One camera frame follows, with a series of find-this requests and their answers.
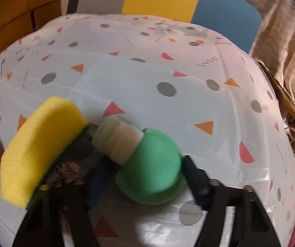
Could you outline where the patterned white tablecloth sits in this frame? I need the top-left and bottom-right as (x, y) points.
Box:
(0, 13), (295, 247)

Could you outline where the green white foam toy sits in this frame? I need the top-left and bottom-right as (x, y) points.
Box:
(92, 116), (186, 206)

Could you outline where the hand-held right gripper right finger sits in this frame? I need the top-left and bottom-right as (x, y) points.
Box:
(182, 156), (283, 247)

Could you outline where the yellow sponge green scouring side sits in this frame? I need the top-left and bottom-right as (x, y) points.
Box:
(0, 96), (90, 210)

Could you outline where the orange wooden cabinet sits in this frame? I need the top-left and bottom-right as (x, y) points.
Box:
(0, 0), (62, 66)

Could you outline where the beige curtain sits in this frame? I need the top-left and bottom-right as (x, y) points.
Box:
(209, 0), (295, 106)

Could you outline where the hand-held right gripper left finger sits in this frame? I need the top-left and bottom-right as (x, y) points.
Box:
(11, 157), (114, 247)

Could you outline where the dark crumpled cloth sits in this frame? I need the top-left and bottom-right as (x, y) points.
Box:
(46, 157), (89, 186)

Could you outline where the brown wooden frame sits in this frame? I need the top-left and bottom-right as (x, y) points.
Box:
(257, 60), (295, 132)

